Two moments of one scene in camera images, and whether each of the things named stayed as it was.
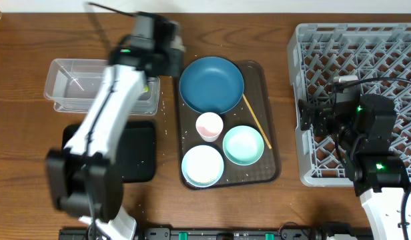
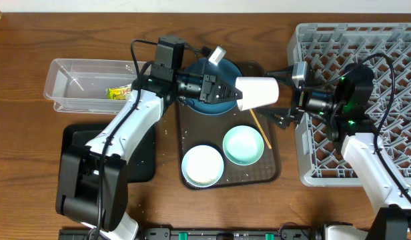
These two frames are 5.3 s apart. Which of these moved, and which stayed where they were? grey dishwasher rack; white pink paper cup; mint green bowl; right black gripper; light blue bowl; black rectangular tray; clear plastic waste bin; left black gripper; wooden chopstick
Moved: right black gripper; white pink paper cup; left black gripper
Stayed: black rectangular tray; clear plastic waste bin; light blue bowl; grey dishwasher rack; mint green bowl; wooden chopstick
